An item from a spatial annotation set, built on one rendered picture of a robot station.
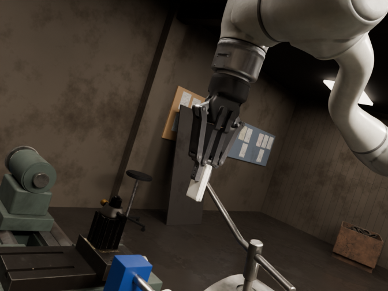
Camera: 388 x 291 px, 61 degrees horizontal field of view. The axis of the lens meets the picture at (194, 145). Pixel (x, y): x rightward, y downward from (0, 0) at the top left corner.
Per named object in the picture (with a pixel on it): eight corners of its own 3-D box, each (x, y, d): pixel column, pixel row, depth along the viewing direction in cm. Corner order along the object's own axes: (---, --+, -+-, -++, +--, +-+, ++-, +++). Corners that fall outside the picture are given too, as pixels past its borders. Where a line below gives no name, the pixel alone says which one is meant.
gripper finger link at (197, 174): (207, 155, 61) (196, 152, 59) (199, 181, 61) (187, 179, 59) (202, 153, 62) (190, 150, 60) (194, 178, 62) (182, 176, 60)
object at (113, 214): (128, 220, 106) (131, 211, 106) (106, 219, 101) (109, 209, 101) (116, 210, 112) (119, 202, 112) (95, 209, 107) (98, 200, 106)
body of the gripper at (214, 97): (231, 82, 67) (217, 126, 67) (203, 68, 61) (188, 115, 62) (261, 86, 62) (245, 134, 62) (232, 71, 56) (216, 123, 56)
